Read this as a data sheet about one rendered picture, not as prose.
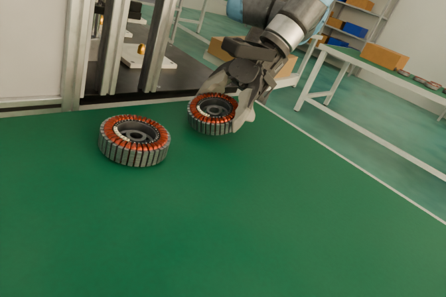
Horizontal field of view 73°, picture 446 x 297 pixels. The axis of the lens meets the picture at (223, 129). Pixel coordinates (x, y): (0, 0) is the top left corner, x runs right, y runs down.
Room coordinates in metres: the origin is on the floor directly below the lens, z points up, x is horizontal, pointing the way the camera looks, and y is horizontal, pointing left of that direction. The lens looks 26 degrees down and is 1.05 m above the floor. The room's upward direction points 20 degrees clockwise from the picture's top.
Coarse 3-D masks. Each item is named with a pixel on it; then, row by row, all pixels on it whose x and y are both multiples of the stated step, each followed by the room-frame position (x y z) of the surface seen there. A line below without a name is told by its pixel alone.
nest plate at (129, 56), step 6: (126, 48) 0.80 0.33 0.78; (132, 48) 0.82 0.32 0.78; (126, 54) 0.75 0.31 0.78; (132, 54) 0.77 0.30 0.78; (138, 54) 0.79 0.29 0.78; (126, 60) 0.71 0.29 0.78; (132, 60) 0.73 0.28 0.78; (138, 60) 0.74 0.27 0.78; (168, 60) 0.83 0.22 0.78; (132, 66) 0.71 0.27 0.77; (138, 66) 0.72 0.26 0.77; (162, 66) 0.78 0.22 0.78; (168, 66) 0.80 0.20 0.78; (174, 66) 0.82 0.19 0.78
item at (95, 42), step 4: (92, 36) 0.67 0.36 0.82; (100, 36) 0.69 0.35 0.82; (92, 40) 0.65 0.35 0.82; (96, 40) 0.66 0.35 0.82; (92, 44) 0.66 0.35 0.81; (96, 44) 0.66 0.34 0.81; (92, 48) 0.66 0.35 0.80; (96, 48) 0.66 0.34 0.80; (92, 52) 0.66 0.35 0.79; (96, 52) 0.66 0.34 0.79; (88, 56) 0.65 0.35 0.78; (92, 56) 0.66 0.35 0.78; (96, 56) 0.67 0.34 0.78; (88, 60) 0.65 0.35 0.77; (92, 60) 0.66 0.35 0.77; (96, 60) 0.67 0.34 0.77
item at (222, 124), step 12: (204, 96) 0.60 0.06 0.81; (216, 96) 0.61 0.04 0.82; (228, 96) 0.62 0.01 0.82; (192, 108) 0.55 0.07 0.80; (204, 108) 0.59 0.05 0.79; (216, 108) 0.58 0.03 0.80; (228, 108) 0.59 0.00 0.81; (192, 120) 0.53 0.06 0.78; (204, 120) 0.52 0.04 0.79; (216, 120) 0.53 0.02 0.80; (228, 120) 0.54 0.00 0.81; (204, 132) 0.52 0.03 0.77; (216, 132) 0.53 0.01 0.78; (228, 132) 0.54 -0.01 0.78
